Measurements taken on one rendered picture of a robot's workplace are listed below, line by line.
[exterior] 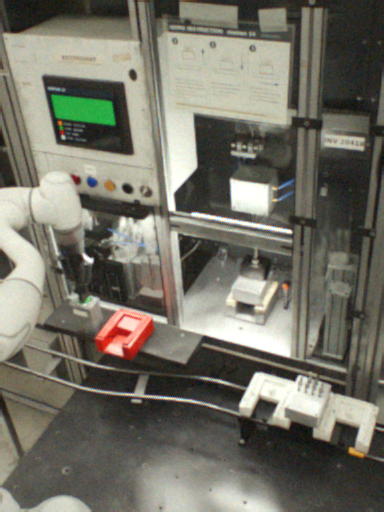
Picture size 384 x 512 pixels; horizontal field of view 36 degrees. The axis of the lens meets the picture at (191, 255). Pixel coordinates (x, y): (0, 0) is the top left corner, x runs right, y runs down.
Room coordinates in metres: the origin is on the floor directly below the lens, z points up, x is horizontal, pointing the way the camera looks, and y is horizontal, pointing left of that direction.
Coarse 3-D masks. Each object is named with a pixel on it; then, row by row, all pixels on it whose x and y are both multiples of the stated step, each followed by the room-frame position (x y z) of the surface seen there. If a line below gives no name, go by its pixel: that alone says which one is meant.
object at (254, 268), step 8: (248, 256) 1.59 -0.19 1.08; (256, 256) 1.55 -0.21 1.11; (240, 264) 1.55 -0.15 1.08; (248, 264) 1.55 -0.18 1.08; (256, 264) 1.54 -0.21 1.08; (264, 264) 1.54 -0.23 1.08; (240, 272) 1.55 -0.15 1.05; (248, 272) 1.54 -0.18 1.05; (256, 272) 1.53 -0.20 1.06; (264, 272) 1.51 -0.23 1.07; (264, 280) 1.51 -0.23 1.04
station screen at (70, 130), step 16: (48, 96) 1.58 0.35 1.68; (64, 96) 1.55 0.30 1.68; (80, 96) 1.53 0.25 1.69; (96, 96) 1.50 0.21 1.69; (112, 96) 1.48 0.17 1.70; (64, 128) 1.56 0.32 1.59; (80, 128) 1.54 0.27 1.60; (96, 128) 1.51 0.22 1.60; (112, 128) 1.49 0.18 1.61; (96, 144) 1.52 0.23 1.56; (112, 144) 1.49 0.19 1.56
